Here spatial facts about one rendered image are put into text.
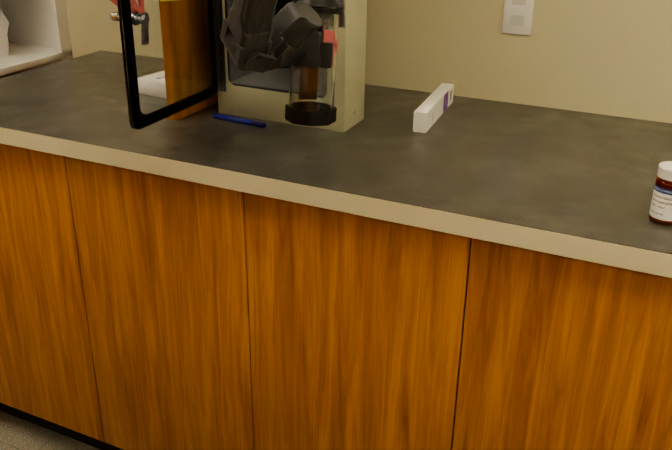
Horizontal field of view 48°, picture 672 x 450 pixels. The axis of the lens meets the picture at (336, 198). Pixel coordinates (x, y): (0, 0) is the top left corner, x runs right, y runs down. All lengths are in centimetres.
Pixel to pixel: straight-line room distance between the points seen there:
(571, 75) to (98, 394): 140
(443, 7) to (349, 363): 92
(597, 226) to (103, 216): 102
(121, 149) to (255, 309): 42
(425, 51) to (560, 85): 35
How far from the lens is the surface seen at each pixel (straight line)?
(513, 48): 191
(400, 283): 138
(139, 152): 154
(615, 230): 126
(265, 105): 169
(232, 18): 122
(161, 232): 162
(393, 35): 199
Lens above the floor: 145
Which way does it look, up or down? 23 degrees down
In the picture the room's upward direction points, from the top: 1 degrees clockwise
